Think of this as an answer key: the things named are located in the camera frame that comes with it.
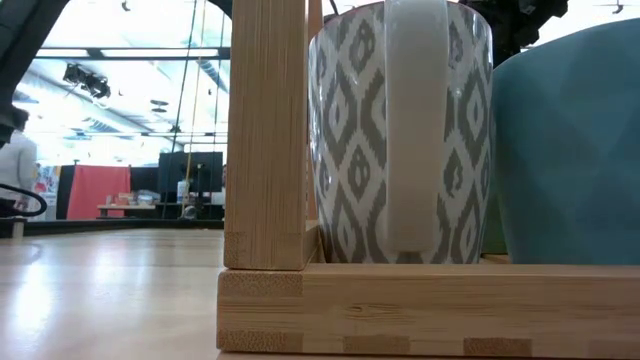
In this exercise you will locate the light blue faceted mug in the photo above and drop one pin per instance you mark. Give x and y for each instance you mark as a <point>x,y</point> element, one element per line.
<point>575,150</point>

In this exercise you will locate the black monitor screen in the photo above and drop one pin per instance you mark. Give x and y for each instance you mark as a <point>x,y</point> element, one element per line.
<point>172,170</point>

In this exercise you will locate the black ceiling-hung camera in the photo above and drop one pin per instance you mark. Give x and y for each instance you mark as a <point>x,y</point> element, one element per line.
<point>92,85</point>

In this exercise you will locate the small wooden background table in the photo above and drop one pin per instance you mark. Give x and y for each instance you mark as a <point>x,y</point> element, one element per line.
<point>125,206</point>

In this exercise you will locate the white mug grey diamond pattern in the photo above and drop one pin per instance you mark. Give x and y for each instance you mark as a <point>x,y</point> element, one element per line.
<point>350,125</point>

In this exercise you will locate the colourful wall poster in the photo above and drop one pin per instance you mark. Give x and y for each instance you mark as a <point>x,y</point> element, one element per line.
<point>46,187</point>

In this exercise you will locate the red partition screen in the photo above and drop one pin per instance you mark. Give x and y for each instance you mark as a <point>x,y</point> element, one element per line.
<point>97,190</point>

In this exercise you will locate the bamboo wooden mug rack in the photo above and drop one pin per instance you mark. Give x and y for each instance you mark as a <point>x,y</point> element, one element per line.
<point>265,150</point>

